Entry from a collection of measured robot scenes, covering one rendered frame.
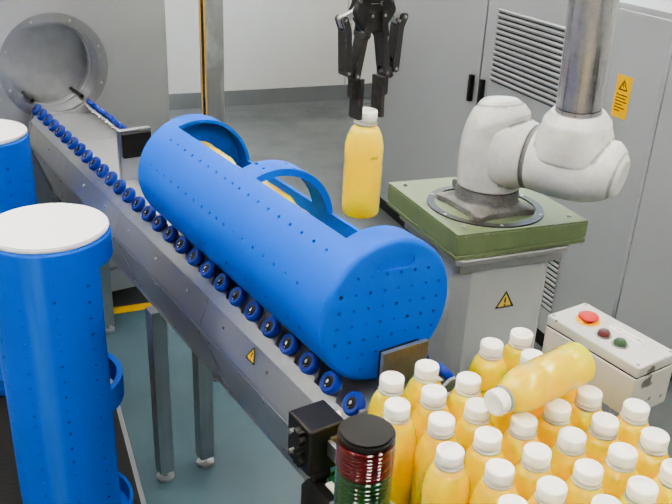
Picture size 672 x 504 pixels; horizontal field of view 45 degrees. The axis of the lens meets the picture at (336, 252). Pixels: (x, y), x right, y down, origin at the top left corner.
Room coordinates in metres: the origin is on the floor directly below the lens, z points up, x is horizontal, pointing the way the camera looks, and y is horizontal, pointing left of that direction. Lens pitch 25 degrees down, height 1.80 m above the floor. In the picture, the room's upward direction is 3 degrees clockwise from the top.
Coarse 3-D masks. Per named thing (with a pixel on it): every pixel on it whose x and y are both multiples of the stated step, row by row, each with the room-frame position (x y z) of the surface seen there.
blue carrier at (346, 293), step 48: (192, 144) 1.80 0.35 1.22; (240, 144) 2.02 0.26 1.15; (144, 192) 1.89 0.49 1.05; (192, 192) 1.66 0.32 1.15; (240, 192) 1.55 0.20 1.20; (288, 192) 1.84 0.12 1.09; (192, 240) 1.67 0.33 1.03; (240, 240) 1.46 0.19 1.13; (288, 240) 1.36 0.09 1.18; (336, 240) 1.30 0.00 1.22; (384, 240) 1.27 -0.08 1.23; (288, 288) 1.29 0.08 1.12; (336, 288) 1.21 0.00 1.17; (384, 288) 1.26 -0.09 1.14; (432, 288) 1.33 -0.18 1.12; (336, 336) 1.21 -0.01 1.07; (384, 336) 1.27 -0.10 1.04
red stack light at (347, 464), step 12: (336, 444) 0.71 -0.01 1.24; (336, 456) 0.70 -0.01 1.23; (348, 456) 0.68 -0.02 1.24; (360, 456) 0.68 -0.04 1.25; (372, 456) 0.68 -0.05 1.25; (384, 456) 0.68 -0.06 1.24; (336, 468) 0.70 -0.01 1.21; (348, 468) 0.68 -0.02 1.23; (360, 468) 0.68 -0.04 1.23; (372, 468) 0.68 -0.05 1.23; (384, 468) 0.69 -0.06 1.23; (348, 480) 0.68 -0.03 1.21; (360, 480) 0.68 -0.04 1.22; (372, 480) 0.68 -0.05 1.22
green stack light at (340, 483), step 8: (336, 472) 0.70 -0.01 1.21; (392, 472) 0.70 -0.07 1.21; (336, 480) 0.70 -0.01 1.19; (344, 480) 0.69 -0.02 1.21; (384, 480) 0.69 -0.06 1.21; (336, 488) 0.70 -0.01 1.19; (344, 488) 0.69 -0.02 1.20; (352, 488) 0.68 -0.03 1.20; (360, 488) 0.68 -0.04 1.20; (368, 488) 0.68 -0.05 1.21; (376, 488) 0.68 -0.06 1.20; (384, 488) 0.69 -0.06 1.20; (336, 496) 0.70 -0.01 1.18; (344, 496) 0.69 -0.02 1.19; (352, 496) 0.68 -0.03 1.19; (360, 496) 0.68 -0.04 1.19; (368, 496) 0.68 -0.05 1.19; (376, 496) 0.68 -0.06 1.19; (384, 496) 0.69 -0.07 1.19
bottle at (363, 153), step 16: (352, 128) 1.36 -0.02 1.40; (368, 128) 1.35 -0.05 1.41; (352, 144) 1.34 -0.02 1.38; (368, 144) 1.33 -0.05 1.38; (352, 160) 1.34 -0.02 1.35; (368, 160) 1.33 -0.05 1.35; (352, 176) 1.34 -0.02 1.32; (368, 176) 1.33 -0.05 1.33; (352, 192) 1.34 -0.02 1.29; (368, 192) 1.33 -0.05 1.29; (352, 208) 1.33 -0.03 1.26; (368, 208) 1.33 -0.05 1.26
